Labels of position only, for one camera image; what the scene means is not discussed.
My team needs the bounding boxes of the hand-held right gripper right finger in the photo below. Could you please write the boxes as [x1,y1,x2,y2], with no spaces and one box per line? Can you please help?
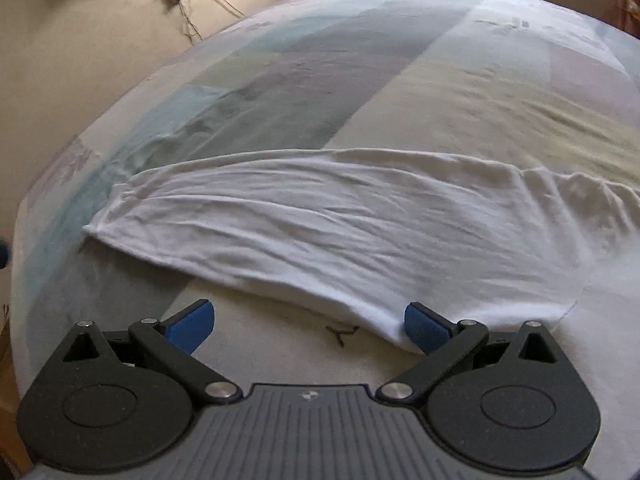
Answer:
[375,302,561,404]

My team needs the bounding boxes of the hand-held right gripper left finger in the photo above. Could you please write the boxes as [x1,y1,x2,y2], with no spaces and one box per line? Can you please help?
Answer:
[60,298,244,404]

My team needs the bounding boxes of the white printed t-shirt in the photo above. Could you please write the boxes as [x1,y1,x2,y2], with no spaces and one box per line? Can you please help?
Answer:
[81,147,640,357]

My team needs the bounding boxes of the pastel patchwork bed sheet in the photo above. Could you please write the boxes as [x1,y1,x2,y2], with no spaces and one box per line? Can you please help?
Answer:
[10,0,640,480]

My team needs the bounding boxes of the orange patterned curtain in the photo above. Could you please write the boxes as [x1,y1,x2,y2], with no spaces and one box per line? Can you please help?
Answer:
[617,0,640,38]

